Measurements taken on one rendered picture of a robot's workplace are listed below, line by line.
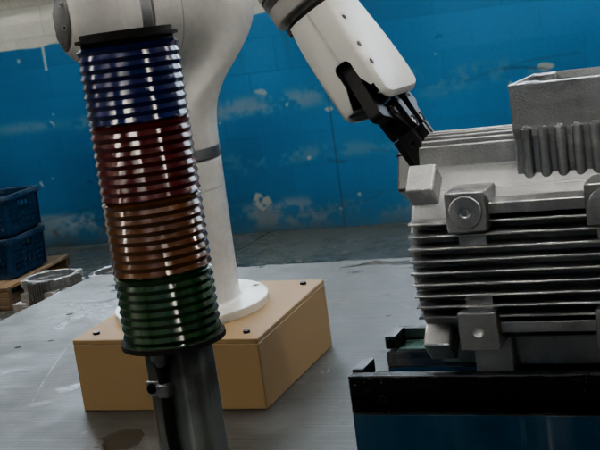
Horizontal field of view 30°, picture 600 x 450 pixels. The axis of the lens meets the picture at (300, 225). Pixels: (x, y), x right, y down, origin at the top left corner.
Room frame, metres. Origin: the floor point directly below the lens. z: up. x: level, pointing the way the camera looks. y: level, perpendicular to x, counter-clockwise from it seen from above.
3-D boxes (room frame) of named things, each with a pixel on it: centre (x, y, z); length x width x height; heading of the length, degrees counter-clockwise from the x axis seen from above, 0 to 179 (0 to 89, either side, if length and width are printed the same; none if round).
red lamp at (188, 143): (0.66, 0.09, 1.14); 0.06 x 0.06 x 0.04
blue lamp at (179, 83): (0.66, 0.09, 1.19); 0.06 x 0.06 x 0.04
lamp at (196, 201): (0.66, 0.09, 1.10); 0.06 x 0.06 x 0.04
